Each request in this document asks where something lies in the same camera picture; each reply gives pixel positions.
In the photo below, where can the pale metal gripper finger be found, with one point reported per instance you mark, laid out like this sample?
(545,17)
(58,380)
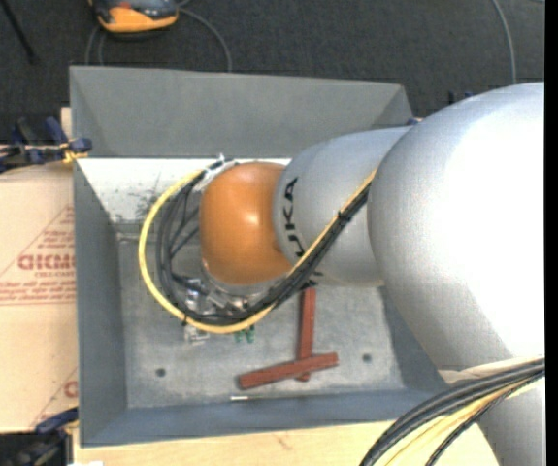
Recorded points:
(195,334)

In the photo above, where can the grey metal bin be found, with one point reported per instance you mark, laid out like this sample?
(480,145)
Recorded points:
(162,347)

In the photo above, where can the red-brown flat block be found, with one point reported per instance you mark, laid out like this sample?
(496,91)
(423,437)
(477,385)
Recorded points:
(278,372)
(306,328)

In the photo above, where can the brown cardboard board red print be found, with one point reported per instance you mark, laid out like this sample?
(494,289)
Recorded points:
(26,270)

